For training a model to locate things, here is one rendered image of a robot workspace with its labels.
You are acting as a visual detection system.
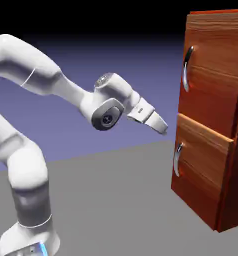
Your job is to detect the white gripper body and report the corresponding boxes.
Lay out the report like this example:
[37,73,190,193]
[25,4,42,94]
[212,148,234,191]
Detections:
[145,110,169,136]

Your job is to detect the small wooden cabinet door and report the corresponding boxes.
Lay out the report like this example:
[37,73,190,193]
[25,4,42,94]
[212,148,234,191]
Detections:
[170,113,235,231]

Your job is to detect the large wooden cabinet door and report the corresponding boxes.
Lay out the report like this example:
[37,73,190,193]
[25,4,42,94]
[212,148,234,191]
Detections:
[178,13,238,139]

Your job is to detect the reddish wooden cabinet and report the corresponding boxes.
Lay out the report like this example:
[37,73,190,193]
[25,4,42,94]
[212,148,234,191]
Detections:
[170,8,238,233]

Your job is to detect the short curved metal handle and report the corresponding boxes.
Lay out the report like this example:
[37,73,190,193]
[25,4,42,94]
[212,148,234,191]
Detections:
[173,142,184,178]

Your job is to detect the long curved metal handle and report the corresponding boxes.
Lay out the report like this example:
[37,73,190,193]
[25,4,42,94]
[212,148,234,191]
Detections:
[182,45,195,93]

